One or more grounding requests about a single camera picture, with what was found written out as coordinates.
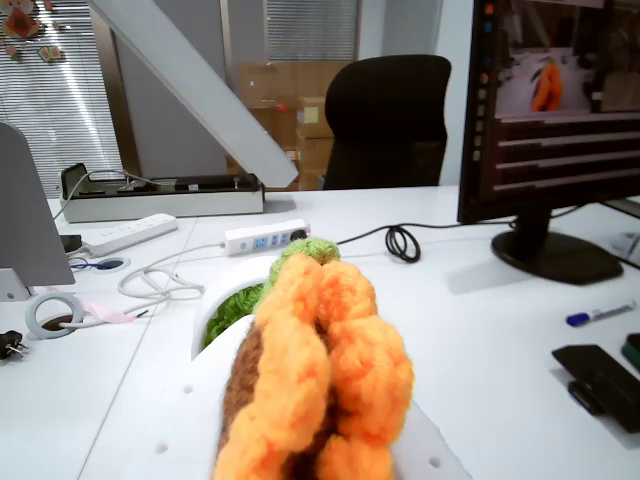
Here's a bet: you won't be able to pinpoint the beige cable tray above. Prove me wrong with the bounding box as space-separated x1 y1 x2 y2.
58 162 265 224

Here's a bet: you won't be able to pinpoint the grey panel stand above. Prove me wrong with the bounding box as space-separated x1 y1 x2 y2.
0 122 76 301

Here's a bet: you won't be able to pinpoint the white tape roll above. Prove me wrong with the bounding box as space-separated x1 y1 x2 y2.
24 292 86 341

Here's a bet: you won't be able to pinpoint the black fabric office chair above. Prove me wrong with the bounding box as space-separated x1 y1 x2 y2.
322 53 453 191

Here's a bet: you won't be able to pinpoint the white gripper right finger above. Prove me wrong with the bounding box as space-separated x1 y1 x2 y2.
394 404 474 480

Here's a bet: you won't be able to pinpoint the black plug with coiled cable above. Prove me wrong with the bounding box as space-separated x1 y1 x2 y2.
289 222 516 262

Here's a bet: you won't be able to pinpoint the dark green object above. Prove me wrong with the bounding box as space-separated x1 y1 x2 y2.
621 332 640 374

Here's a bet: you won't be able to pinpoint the black two-pin plug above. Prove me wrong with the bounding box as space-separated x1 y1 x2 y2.
0 329 29 361

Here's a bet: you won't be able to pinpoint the plain white power strip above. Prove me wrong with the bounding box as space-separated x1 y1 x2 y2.
82 213 179 259

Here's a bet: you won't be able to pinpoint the white power strip cable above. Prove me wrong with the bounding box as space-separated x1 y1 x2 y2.
117 242 226 304

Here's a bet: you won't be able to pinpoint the round desk cable grommet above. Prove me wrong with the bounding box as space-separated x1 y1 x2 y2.
92 256 132 275

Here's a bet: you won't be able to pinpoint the flat black device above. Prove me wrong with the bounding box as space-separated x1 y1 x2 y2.
551 343 640 434

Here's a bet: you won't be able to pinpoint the slanted grey panel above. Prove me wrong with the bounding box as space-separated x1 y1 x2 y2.
87 0 300 189

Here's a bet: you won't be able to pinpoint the pink ribbon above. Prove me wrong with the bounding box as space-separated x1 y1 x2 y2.
82 297 136 324

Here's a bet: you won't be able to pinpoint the blue capped whiteboard marker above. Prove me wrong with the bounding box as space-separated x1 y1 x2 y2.
565 299 637 328

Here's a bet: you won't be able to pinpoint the white power strip blue sockets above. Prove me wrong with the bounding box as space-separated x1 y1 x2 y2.
223 218 312 258

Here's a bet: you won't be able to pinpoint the black computer monitor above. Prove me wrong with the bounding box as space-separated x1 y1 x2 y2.
457 0 640 286

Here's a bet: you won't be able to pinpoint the crochet sunflower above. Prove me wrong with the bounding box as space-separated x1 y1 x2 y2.
191 237 416 480

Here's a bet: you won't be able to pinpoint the red paper window decoration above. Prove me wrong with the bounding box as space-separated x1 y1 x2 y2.
0 0 42 42

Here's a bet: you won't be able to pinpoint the window blinds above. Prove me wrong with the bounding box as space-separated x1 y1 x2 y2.
0 0 124 196

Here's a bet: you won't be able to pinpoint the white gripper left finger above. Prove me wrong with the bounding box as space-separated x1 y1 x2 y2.
124 324 256 480

